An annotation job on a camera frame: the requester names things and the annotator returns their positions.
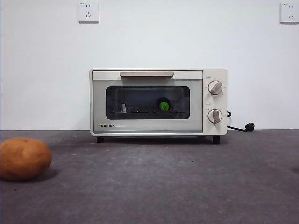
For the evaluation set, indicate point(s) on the small beige oven knob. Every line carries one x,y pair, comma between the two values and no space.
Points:
215,116

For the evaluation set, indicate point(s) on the purple eggplant with green cap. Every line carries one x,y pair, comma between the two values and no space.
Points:
164,106

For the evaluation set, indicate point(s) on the white wall socket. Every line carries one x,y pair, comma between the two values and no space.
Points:
289,12
88,12

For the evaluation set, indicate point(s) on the cream white toaster oven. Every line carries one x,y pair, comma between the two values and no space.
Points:
215,130

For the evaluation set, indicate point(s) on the brown potato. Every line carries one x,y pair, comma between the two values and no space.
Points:
23,158

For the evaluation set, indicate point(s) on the large beige oven knob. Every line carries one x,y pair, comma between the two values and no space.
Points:
215,87

